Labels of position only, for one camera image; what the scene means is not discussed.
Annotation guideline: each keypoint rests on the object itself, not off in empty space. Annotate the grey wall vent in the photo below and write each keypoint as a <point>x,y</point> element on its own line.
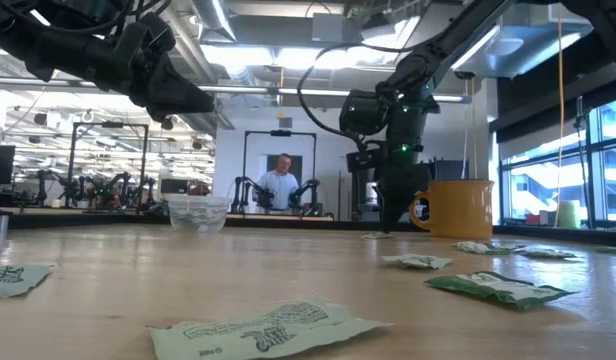
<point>285,123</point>

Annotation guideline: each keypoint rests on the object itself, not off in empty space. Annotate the white Stevia sweetener packet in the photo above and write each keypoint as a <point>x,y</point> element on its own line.
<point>13,280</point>
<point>198,218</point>
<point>268,330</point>

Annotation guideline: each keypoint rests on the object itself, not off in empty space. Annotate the white Truvia sweetener packet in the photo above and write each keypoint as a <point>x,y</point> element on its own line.
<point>480,247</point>
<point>418,261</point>
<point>375,236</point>

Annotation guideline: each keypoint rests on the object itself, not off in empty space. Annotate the black equipment cabinet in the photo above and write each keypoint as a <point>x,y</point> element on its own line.
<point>360,207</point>

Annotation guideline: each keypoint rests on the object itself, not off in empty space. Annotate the black window frame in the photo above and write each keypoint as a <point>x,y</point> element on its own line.
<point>590,200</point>

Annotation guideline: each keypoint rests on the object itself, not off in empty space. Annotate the pale green cylinder container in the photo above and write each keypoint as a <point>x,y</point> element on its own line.
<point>570,215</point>

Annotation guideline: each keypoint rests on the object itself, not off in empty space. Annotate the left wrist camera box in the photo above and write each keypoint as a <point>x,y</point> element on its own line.
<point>155,32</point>

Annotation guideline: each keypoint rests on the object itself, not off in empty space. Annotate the small red box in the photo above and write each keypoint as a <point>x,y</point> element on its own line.
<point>532,219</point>

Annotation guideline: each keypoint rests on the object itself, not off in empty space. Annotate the person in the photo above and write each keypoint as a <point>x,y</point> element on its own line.
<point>280,187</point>

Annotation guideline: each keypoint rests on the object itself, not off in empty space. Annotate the black computer monitor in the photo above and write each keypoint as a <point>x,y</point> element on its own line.
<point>0,165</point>

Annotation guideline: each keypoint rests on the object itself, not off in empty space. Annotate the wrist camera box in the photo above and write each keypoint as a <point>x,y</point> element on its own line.
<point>155,32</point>
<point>363,112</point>

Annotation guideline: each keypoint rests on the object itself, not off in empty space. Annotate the yellow ceramic mug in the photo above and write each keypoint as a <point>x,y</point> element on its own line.
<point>458,210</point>

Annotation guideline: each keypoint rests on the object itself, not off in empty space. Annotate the dark wall panel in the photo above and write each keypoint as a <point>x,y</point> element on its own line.
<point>295,162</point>

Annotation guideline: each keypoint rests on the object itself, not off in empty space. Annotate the white cylindrical container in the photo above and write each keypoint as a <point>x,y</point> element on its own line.
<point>371,192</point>

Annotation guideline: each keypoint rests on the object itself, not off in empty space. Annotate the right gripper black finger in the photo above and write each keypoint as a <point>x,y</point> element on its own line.
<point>394,215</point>

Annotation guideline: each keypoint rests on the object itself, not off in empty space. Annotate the black background robot arm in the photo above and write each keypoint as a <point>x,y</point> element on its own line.
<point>264,197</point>
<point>119,180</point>
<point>308,187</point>
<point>42,187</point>

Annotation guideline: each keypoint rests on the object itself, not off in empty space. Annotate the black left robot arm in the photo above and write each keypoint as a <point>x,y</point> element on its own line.
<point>48,47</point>

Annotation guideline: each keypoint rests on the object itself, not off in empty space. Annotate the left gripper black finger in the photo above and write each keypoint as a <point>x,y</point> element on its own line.
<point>198,104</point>

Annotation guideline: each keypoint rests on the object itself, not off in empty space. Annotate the green Truvia sweetener packet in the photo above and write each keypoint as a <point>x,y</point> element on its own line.
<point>613,250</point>
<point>545,253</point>
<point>488,290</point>

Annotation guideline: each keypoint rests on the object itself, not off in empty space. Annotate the clear plastic bowl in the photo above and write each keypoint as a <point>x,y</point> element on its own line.
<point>178,220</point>

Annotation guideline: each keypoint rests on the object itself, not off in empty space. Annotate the black table edge frame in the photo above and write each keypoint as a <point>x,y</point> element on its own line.
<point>288,225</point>

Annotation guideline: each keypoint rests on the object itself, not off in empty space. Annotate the black equipment case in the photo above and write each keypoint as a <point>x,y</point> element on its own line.
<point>450,170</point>

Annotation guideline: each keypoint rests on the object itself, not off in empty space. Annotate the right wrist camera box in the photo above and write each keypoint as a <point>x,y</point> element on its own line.
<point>363,112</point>

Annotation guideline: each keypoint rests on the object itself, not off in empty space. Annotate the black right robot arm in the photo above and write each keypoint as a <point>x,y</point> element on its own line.
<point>453,42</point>

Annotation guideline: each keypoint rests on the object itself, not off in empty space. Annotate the grey ceiling box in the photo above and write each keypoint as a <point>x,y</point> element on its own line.
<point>328,27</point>

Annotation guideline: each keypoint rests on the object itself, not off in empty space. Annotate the black gantry frame with camera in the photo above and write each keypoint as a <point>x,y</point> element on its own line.
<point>112,124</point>
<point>280,133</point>

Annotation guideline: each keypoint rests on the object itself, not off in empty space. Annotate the silver metal post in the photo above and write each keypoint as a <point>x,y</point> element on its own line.
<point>2,227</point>

